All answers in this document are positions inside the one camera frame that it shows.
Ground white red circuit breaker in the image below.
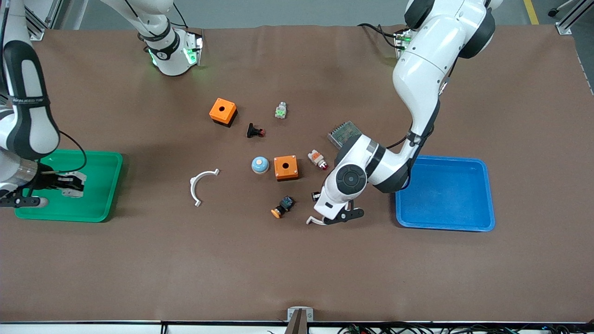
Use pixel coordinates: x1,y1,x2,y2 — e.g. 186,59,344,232
58,171,87,199

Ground green plastic tray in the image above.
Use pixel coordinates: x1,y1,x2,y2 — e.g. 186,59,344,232
14,149,123,223

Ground small white arc clamp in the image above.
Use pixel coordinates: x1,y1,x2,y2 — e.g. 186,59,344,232
189,168,220,207

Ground orange button box black base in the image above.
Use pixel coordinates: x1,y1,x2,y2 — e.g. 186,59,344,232
209,97,238,128

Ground orange button box with screws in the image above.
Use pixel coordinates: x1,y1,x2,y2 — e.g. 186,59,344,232
273,155,299,181

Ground brown table cover sheet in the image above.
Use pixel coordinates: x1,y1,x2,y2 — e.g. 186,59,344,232
0,24,594,324

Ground red indicator lamp orange base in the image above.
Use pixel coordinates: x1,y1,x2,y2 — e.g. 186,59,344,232
307,149,329,171

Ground metal mesh power supply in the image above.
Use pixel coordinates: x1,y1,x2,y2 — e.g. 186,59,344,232
327,121,363,149

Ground blue plastic tray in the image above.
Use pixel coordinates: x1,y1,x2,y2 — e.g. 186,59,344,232
394,155,496,232

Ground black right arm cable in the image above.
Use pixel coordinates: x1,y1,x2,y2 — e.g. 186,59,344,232
58,130,88,175

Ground aluminium frame profile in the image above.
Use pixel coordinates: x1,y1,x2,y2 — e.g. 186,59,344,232
22,0,63,41
548,0,594,35

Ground orange button blue switch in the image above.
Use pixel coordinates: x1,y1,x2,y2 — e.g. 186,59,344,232
271,195,295,219

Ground grey metal camera bracket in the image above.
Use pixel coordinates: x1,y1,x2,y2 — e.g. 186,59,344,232
287,307,314,334

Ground black tangled cables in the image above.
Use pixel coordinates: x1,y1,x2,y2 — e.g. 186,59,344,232
267,322,590,334

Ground black base cable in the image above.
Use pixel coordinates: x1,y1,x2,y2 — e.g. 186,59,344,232
357,22,407,49

